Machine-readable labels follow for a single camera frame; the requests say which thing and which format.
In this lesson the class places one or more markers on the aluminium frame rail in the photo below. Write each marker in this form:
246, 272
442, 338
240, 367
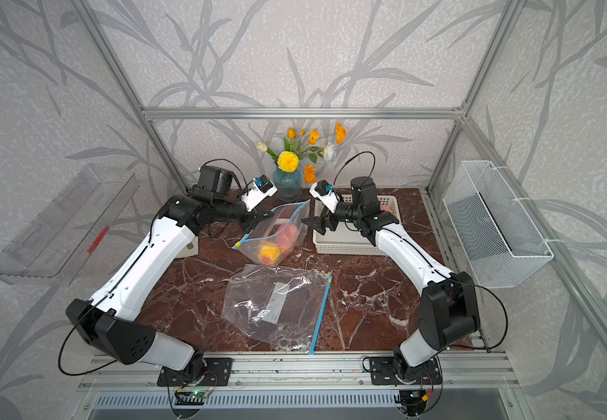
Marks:
344, 371

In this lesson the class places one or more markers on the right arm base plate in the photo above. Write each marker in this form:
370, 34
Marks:
390, 371

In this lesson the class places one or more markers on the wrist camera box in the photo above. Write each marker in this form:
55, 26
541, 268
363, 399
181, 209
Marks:
326, 193
257, 191

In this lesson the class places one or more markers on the left circuit board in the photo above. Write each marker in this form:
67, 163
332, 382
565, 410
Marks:
192, 397

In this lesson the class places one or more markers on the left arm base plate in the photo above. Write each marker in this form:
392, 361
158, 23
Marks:
209, 372

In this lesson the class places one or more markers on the right circuit board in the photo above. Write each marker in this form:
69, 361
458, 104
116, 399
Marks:
413, 399

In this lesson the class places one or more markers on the white wire mesh basket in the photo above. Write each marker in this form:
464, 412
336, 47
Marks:
500, 240

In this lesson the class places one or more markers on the circuit board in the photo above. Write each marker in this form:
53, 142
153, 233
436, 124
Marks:
192, 397
413, 399

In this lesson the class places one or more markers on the white perforated plastic basket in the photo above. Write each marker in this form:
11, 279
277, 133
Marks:
344, 241

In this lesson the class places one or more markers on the clear plastic wall tray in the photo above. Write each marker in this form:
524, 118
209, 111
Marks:
54, 247

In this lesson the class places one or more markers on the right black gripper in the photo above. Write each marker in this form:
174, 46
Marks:
317, 223

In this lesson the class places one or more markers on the blue glass vase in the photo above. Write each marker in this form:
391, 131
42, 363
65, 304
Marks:
289, 185

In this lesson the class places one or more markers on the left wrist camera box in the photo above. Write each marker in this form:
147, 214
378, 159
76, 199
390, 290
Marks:
257, 191

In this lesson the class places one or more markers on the clear zip-top bag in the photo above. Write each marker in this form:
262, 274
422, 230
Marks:
272, 240
281, 306

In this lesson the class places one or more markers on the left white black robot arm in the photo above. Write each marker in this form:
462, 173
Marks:
107, 320

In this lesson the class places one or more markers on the yellow peach with leaf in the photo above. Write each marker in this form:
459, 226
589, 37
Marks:
269, 253

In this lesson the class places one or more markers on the orange yellow flower bouquet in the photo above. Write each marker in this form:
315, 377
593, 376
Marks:
302, 145

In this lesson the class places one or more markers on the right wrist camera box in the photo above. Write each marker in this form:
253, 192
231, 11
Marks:
326, 193

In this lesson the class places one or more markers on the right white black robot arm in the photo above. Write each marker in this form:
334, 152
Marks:
449, 305

